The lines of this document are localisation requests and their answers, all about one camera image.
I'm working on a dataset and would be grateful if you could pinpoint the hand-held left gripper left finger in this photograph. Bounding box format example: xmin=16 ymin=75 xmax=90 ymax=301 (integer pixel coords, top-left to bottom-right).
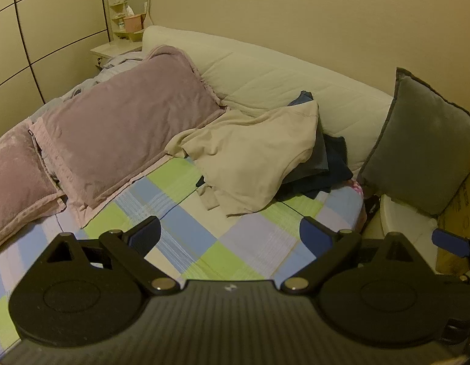
xmin=41 ymin=216 xmax=182 ymax=296

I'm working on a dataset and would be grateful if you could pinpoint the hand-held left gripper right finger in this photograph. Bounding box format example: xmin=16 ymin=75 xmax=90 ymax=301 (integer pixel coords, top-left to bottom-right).
xmin=280 ymin=216 xmax=437 ymax=295

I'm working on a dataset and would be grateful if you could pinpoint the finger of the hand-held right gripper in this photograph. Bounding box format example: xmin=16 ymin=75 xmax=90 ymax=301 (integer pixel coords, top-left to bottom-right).
xmin=432 ymin=228 xmax=470 ymax=258

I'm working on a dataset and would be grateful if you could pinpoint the beige shirt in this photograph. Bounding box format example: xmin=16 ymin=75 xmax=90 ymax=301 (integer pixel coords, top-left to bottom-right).
xmin=164 ymin=101 xmax=321 ymax=217

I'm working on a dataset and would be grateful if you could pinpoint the cardboard box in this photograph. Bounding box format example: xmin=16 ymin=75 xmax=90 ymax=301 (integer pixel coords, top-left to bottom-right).
xmin=436 ymin=171 xmax=470 ymax=274

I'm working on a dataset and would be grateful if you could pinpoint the checked bed sheet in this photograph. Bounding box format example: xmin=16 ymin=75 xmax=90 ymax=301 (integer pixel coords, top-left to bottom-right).
xmin=0 ymin=156 xmax=367 ymax=358

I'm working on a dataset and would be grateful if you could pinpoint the navy garment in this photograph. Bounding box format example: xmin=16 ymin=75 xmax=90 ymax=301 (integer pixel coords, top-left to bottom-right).
xmin=196 ymin=133 xmax=354 ymax=201

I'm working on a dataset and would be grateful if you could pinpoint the grey-blue garment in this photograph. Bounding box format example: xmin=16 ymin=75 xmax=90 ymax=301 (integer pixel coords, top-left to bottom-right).
xmin=286 ymin=90 xmax=330 ymax=177

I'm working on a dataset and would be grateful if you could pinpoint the grey cushion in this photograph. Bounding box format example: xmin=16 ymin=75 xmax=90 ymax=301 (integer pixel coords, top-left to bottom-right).
xmin=357 ymin=67 xmax=470 ymax=217

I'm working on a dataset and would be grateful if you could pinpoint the large mauve pillow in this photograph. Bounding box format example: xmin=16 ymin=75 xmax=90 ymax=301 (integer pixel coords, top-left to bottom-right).
xmin=30 ymin=45 xmax=226 ymax=229

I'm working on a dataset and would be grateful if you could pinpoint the small mauve pillow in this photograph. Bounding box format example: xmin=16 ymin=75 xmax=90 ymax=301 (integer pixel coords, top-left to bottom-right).
xmin=0 ymin=120 xmax=68 ymax=253

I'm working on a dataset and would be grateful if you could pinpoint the beige padded headboard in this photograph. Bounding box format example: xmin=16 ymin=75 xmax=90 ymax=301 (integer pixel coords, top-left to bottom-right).
xmin=141 ymin=26 xmax=395 ymax=172

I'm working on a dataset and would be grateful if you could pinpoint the white nightstand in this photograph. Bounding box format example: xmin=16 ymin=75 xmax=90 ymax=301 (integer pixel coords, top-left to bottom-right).
xmin=90 ymin=40 xmax=144 ymax=71

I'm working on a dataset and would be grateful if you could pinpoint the pink box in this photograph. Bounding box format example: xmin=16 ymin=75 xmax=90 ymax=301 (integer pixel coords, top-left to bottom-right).
xmin=123 ymin=14 xmax=144 ymax=32

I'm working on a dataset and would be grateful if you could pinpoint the cream vanity shelf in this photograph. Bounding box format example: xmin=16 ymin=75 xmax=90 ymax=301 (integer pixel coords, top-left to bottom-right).
xmin=107 ymin=0 xmax=155 ymax=42

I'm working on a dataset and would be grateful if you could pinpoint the cream panelled wardrobe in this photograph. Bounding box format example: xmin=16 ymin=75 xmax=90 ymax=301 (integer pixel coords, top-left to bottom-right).
xmin=0 ymin=0 xmax=112 ymax=145

